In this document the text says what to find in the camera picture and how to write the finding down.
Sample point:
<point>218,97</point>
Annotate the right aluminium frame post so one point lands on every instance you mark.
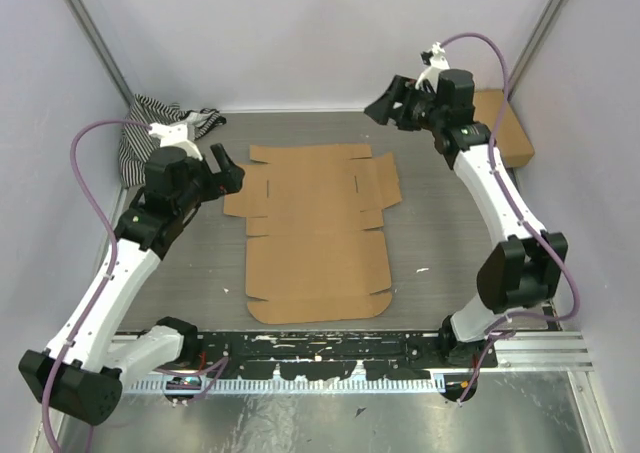
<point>546,21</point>

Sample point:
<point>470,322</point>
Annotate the white slotted cable duct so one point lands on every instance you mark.
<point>356,384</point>

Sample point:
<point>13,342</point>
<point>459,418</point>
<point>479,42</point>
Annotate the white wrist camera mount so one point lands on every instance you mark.
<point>435,62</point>
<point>178,135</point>

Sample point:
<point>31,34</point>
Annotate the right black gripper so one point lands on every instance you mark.
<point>401,89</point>

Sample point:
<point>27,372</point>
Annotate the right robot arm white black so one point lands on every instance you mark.
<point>521,272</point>

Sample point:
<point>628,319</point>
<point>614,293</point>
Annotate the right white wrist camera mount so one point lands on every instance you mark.
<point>435,62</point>

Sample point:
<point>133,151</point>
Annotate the folded brown cardboard box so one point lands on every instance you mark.
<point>515,147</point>

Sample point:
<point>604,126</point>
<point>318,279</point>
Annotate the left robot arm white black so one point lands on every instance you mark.
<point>76,373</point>

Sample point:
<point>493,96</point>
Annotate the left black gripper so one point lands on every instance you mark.
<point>228,181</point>

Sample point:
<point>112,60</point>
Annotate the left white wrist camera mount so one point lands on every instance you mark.
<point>178,135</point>

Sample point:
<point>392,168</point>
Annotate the aluminium frame post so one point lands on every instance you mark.
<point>95,39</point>
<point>546,21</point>

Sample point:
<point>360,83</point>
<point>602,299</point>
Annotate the aluminium rail front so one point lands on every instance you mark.
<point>538,349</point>

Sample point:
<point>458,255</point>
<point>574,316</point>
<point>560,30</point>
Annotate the brown cardboard box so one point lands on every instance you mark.
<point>316,250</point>
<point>515,147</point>

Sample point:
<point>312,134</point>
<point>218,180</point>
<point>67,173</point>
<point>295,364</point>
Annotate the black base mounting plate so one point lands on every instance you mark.
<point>324,355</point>

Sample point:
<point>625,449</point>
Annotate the striped black white cloth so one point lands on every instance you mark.
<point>136,145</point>

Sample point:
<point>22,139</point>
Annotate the left aluminium frame post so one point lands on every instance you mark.
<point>95,39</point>

